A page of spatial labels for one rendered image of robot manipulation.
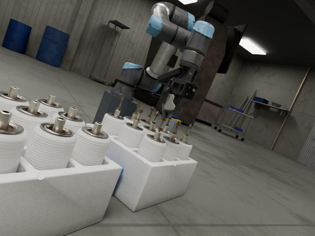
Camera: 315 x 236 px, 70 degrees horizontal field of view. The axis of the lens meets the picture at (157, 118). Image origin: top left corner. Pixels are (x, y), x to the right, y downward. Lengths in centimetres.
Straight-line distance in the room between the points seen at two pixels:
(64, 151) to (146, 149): 37
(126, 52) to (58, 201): 785
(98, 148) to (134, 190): 28
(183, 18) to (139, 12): 727
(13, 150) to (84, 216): 29
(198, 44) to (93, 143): 49
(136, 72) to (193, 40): 68
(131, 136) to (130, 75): 62
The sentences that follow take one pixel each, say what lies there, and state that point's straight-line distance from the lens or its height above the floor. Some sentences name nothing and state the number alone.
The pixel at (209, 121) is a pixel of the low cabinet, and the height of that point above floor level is 12.
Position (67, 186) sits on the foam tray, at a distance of 57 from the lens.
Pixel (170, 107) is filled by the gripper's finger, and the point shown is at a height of 39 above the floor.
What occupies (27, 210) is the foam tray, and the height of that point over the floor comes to 11.
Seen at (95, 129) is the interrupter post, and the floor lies 27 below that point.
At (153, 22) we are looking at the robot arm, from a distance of 91.
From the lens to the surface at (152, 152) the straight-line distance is 84.
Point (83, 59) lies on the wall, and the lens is 790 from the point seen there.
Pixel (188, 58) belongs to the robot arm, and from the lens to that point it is 82.
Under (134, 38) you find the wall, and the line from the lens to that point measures 841.
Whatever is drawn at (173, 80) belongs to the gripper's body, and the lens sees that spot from 83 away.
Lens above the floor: 42
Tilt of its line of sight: 6 degrees down
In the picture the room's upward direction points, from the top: 22 degrees clockwise
